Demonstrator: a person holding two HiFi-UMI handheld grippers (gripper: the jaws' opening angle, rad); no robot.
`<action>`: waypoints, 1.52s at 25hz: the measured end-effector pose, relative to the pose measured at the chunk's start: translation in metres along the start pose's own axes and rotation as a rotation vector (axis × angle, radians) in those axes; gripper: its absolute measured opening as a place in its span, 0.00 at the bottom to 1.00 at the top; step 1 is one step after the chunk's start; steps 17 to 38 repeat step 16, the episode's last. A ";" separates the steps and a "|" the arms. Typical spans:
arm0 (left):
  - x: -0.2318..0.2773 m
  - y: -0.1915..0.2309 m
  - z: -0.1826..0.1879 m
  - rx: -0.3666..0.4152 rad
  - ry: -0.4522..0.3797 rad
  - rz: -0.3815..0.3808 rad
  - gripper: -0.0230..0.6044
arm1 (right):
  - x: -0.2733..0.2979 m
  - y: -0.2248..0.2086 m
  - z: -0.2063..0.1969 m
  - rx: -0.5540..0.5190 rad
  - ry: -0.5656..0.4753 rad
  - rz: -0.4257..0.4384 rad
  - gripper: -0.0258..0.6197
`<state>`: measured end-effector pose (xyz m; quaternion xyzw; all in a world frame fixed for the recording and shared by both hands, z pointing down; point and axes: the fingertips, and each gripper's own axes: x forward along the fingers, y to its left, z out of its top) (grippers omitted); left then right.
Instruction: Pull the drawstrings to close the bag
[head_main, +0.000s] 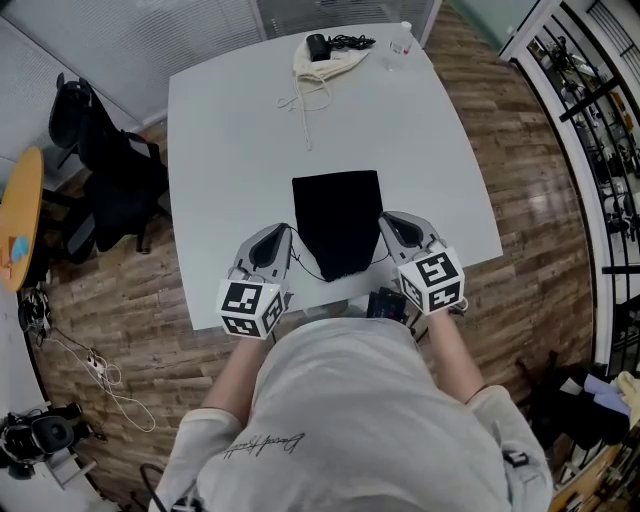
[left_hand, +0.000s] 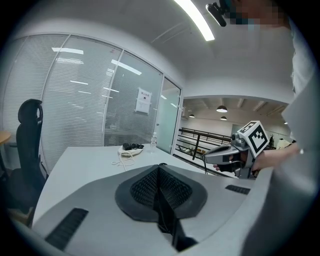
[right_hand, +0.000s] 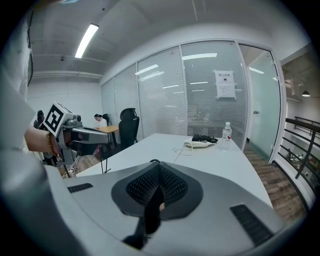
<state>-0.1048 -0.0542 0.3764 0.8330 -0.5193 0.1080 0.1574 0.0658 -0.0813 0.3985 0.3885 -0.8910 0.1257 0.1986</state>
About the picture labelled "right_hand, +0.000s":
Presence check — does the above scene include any long ceiling light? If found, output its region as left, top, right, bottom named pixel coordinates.
left=74, top=23, right=100, bottom=59

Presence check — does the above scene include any brown bead bracelet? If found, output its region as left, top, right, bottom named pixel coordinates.
left=46, top=131, right=55, bottom=155

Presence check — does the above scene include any clear water bottle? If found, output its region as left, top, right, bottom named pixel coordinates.
left=219, top=121, right=233, bottom=153

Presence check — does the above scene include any black office chair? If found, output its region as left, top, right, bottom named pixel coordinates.
left=118, top=107, right=140, bottom=151

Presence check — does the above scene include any person's left hand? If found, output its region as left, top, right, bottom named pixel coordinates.
left=51, top=131, right=73, bottom=158

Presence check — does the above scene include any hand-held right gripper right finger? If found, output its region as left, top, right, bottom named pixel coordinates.
left=147, top=161, right=287, bottom=256

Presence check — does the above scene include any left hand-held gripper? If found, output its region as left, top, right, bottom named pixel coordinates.
left=44, top=101, right=111, bottom=166

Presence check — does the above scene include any person's grey shirt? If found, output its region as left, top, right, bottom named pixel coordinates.
left=0, top=7, right=36, bottom=153

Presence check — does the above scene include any person's left forearm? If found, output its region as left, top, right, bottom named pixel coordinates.
left=23, top=124, right=51, bottom=154

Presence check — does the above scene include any white cloth drawstring bag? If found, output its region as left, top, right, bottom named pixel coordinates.
left=172, top=138, right=217, bottom=157

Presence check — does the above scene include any black coiled cable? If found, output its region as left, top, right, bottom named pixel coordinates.
left=199, top=134, right=219, bottom=145

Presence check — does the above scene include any wooden desk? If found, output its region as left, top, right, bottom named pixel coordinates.
left=94, top=125, right=120, bottom=147

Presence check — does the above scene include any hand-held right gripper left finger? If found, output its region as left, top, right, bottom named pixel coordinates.
left=44, top=161, right=161, bottom=256

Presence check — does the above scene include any white paper notice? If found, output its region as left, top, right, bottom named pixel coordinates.
left=213, top=69, right=237, bottom=100

